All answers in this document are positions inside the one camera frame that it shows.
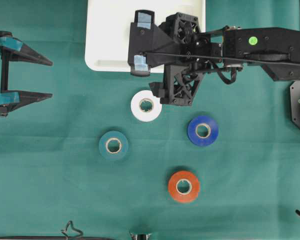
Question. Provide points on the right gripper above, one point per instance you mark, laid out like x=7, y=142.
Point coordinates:
x=186, y=64

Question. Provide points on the white tape roll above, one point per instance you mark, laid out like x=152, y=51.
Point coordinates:
x=145, y=107

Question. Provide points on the blue tape roll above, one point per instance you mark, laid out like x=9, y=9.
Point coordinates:
x=202, y=131

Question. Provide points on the green tape roll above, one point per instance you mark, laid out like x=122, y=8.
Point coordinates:
x=113, y=145

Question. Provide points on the orange tape roll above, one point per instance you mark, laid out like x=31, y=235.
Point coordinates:
x=184, y=187

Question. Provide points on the white plastic case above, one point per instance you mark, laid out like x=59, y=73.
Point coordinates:
x=108, y=28

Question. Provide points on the green table cloth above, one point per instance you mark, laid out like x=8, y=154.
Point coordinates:
x=51, y=170

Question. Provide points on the silver stand at edge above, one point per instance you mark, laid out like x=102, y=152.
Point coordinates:
x=140, y=236

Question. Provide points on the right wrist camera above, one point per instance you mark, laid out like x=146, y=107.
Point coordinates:
x=151, y=45

